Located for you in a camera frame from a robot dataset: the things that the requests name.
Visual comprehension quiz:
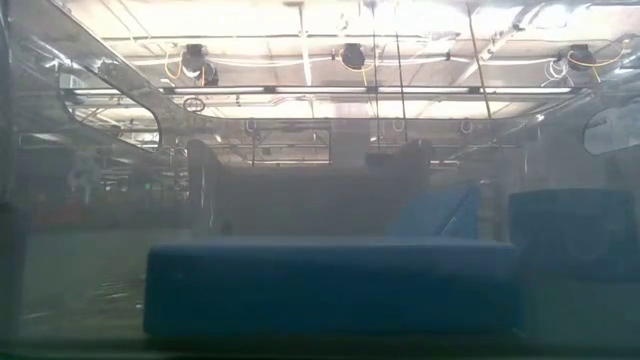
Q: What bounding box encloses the long blue block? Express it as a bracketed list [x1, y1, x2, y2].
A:
[143, 237, 521, 339]

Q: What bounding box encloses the long ceiling light strip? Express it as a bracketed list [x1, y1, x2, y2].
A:
[62, 86, 576, 96]

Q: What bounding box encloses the black round ceiling fixture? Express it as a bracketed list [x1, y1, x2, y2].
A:
[180, 43, 220, 87]
[567, 44, 599, 72]
[341, 43, 367, 71]

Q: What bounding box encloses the dark translucent plastic bin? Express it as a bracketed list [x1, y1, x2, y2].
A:
[0, 0, 640, 360]

